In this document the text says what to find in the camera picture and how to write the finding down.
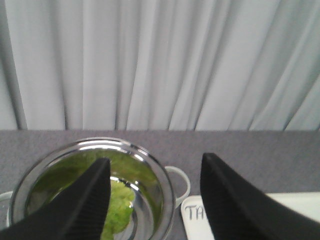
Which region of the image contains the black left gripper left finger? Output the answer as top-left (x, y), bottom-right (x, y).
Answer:
top-left (0, 158), bottom-right (111, 240)

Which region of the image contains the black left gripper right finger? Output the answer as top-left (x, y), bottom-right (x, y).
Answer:
top-left (200, 152), bottom-right (320, 240)

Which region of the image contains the green lettuce leaf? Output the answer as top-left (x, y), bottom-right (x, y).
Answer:
top-left (25, 149), bottom-right (159, 240)

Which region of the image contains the pale green electric pot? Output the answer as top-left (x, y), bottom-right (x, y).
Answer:
top-left (0, 137), bottom-right (191, 240)

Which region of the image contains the cream bear serving tray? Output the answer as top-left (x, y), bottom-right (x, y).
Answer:
top-left (180, 192), bottom-right (320, 240)

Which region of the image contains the white pleated curtain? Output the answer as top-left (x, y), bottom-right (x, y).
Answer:
top-left (0, 0), bottom-right (320, 131)

